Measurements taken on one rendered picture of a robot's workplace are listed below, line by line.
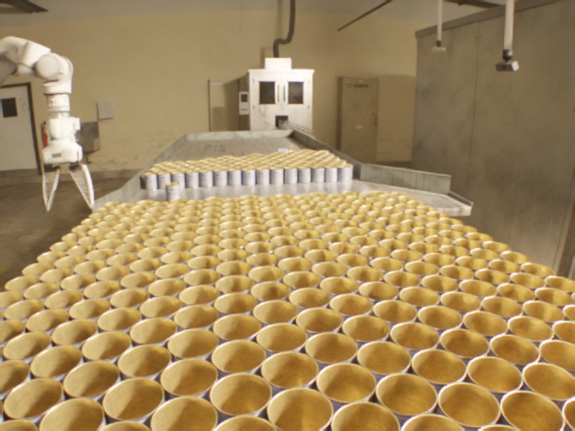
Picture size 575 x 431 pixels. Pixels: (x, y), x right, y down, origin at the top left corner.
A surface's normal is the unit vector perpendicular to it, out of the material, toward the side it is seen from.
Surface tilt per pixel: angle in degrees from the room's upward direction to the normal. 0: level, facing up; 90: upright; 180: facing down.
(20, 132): 90
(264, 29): 90
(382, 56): 90
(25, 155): 90
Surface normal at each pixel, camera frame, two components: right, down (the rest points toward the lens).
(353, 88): 0.14, 0.30
